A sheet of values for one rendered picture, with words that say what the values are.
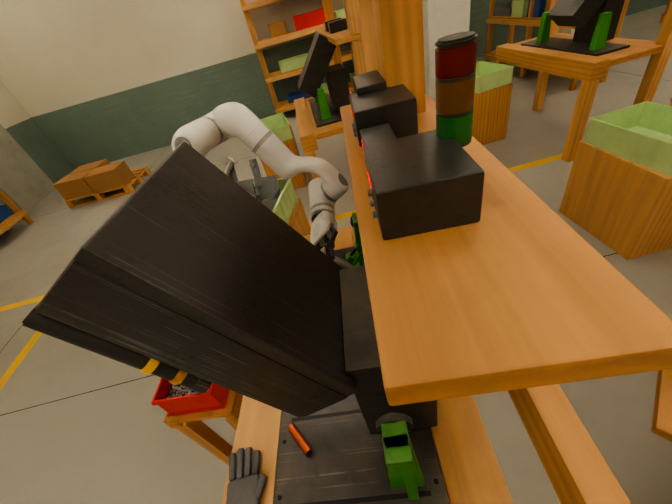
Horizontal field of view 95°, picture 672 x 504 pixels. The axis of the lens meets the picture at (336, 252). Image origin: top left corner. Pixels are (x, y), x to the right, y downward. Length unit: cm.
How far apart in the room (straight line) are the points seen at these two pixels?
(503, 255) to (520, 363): 14
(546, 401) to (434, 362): 32
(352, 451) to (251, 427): 31
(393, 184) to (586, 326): 24
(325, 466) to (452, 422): 35
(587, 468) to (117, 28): 833
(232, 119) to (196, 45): 687
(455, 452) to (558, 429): 42
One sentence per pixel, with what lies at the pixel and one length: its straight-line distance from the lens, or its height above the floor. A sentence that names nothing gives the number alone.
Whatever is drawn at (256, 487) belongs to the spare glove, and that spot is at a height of 92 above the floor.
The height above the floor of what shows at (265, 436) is 90.
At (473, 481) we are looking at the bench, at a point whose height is 88.
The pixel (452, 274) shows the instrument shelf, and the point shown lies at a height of 154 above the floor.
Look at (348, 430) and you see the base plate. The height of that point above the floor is 90.
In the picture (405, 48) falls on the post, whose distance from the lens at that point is 82.
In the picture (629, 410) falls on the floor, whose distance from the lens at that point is 218.
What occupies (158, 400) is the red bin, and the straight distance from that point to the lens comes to 129.
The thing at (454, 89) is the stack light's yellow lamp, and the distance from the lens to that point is 48.
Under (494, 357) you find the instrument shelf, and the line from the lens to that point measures 32.
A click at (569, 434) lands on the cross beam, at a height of 127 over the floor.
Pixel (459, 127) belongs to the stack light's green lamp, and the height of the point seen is 163.
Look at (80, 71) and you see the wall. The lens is 874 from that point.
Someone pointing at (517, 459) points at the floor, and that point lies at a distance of 193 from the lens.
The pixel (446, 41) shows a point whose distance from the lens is 47.
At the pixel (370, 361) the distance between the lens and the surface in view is 66.
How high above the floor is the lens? 181
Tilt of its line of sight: 39 degrees down
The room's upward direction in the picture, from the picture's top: 16 degrees counter-clockwise
